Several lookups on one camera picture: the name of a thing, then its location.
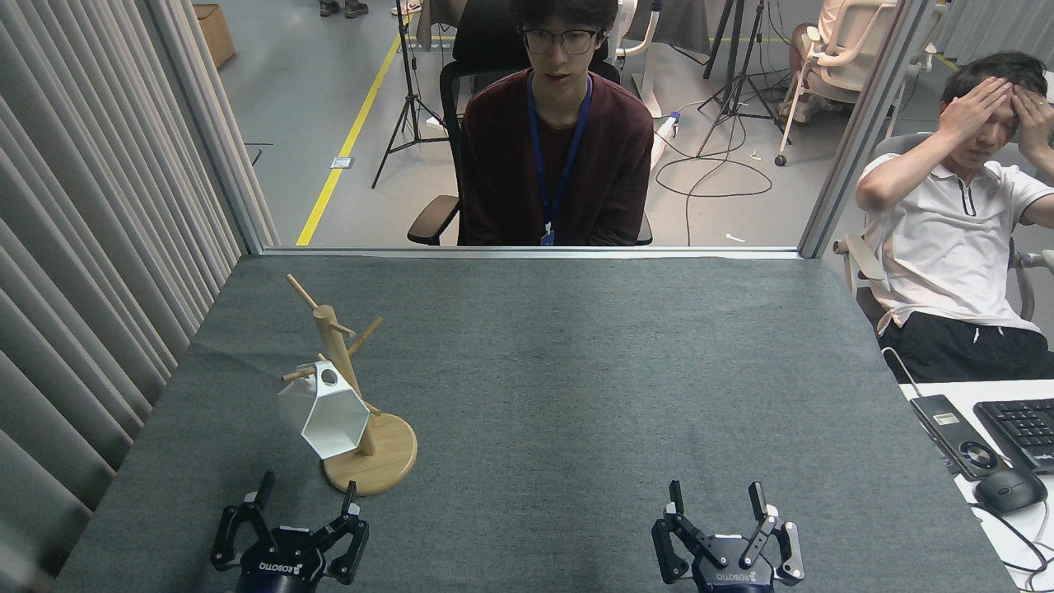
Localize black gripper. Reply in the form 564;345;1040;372
652;480;806;593
210;471;370;593

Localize white hexagonal cup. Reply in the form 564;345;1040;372
277;360;371;460

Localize wooden cup rack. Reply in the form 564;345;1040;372
282;273;418;497

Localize seated person's right hand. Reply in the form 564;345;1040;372
939;77;1014;146

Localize seated person's left hand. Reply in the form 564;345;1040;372
1011;85;1054;159

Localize grey table cloth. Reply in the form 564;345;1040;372
54;254;1018;593

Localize black handheld device with antenna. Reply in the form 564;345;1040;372
881;347;1010;481

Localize white desk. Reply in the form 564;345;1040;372
899;379;1054;593

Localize black computer mouse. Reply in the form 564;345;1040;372
974;468;1048;516

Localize black keyboard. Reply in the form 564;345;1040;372
973;399;1054;474

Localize grey office chair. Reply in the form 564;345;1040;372
833;132;1054;343

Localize black office chair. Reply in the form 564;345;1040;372
408;0;653;246

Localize person seated sideways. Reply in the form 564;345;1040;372
855;51;1054;381

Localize beige pleated curtain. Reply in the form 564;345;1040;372
0;0;248;593

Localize white and blue floor tool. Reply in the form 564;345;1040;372
646;112;681;175

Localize person facing table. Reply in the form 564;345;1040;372
458;0;655;246

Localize black tripod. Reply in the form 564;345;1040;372
696;0;791;158
372;0;450;189

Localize cardboard box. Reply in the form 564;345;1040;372
194;4;236;68

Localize white office chair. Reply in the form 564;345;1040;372
774;0;948;167

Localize black-rimmed glasses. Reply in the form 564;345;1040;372
519;28;606;57

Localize black mouse cable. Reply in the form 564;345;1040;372
972;501;1054;581

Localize silver frame rail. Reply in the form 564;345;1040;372
262;245;804;260

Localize black floor cable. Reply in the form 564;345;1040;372
655;115;775;246

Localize blue lanyard with badge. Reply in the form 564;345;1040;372
527;72;594;246

